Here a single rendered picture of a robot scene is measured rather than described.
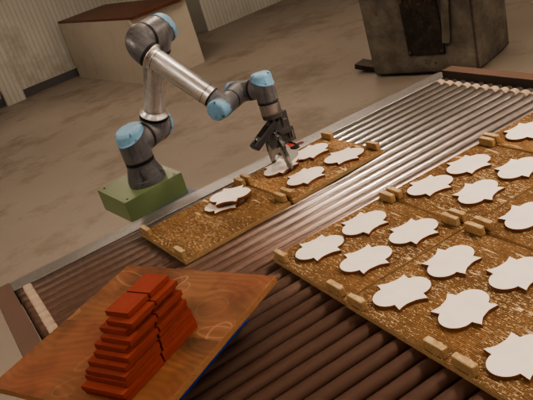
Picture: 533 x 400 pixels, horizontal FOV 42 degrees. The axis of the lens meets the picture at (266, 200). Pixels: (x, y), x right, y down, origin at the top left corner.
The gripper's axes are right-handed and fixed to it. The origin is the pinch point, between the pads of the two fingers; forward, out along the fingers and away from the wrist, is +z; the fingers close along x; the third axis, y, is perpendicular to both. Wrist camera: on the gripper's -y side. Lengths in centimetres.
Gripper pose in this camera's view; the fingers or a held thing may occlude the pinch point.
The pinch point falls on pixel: (281, 167)
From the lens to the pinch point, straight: 255.7
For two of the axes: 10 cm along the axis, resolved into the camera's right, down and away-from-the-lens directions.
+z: 2.7, 8.8, 3.8
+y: 8.0, -4.2, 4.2
